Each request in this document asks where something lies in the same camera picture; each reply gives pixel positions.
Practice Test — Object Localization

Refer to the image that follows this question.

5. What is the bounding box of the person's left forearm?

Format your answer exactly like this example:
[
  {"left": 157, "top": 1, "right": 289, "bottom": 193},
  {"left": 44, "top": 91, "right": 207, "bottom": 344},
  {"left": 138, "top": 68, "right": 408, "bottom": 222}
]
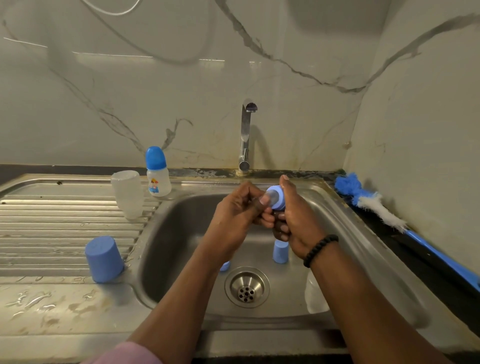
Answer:
[{"left": 127, "top": 247, "right": 226, "bottom": 364}]

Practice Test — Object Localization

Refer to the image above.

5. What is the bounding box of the white cable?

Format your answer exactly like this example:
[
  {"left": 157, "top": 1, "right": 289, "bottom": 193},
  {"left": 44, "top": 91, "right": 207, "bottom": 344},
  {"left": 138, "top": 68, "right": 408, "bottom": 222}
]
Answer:
[{"left": 81, "top": 0, "right": 144, "bottom": 17}]

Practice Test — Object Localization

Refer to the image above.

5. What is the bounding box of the person's right forearm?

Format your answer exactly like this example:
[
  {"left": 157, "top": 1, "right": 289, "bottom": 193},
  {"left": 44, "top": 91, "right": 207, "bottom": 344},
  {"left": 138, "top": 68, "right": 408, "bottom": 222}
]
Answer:
[{"left": 307, "top": 243, "right": 455, "bottom": 364}]

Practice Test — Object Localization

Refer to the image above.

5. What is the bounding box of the blue and white bottle brush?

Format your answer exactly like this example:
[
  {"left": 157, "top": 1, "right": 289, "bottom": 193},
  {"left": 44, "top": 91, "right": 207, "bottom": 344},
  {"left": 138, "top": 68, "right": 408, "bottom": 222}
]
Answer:
[{"left": 333, "top": 173, "right": 480, "bottom": 291}]

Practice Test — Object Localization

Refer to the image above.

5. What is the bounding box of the translucent bottle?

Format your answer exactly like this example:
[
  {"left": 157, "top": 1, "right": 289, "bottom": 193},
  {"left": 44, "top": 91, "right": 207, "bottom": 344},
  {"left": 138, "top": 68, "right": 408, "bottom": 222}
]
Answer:
[
  {"left": 110, "top": 169, "right": 145, "bottom": 221},
  {"left": 303, "top": 268, "right": 331, "bottom": 315}
]

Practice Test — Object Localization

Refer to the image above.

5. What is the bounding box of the chrome sink faucet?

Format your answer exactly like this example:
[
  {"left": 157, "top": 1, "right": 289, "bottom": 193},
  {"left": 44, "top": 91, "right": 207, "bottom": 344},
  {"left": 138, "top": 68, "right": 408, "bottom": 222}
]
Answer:
[{"left": 237, "top": 99, "right": 259, "bottom": 175}]

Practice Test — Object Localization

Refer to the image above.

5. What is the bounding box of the metal sink drain strainer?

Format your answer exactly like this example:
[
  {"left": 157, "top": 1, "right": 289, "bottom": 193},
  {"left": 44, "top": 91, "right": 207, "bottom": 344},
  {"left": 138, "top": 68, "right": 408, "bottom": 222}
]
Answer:
[{"left": 224, "top": 267, "right": 272, "bottom": 309}]

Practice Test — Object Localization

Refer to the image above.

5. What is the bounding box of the person's right hand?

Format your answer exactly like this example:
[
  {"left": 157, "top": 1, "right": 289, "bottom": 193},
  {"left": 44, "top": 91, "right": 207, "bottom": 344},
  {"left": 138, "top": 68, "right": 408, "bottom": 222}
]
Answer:
[{"left": 271, "top": 174, "right": 331, "bottom": 260}]

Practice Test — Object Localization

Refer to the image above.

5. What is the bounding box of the translucent bottle front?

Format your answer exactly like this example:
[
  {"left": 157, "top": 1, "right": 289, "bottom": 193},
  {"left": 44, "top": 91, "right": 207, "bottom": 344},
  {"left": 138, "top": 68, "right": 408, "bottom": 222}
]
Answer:
[{"left": 110, "top": 169, "right": 145, "bottom": 221}]

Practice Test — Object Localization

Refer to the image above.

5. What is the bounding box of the blue cylindrical bottle cap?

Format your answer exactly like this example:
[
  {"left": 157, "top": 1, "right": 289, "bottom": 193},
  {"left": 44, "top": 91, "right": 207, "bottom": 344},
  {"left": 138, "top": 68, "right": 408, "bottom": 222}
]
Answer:
[
  {"left": 84, "top": 236, "right": 126, "bottom": 285},
  {"left": 272, "top": 238, "right": 291, "bottom": 265}
]

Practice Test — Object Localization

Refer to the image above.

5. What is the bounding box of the black bead bracelet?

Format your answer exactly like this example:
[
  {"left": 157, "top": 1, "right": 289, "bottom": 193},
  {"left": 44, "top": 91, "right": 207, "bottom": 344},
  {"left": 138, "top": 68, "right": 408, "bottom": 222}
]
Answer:
[{"left": 302, "top": 234, "right": 340, "bottom": 269}]

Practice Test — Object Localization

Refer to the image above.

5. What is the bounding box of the pink shirt sleeve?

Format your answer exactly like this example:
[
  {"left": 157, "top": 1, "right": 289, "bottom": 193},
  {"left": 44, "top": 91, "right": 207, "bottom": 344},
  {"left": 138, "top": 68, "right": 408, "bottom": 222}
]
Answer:
[{"left": 82, "top": 341, "right": 164, "bottom": 364}]

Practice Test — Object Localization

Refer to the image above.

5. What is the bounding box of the cartoon print baby bottle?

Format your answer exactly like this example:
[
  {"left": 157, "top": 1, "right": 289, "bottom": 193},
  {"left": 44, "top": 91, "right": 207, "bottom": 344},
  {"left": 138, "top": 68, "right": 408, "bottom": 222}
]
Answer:
[{"left": 144, "top": 145, "right": 173, "bottom": 198}]

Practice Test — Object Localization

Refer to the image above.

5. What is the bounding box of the person's left hand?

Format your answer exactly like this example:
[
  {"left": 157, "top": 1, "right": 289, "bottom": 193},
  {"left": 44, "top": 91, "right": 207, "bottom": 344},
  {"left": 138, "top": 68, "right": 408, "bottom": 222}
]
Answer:
[{"left": 201, "top": 180, "right": 277, "bottom": 262}]

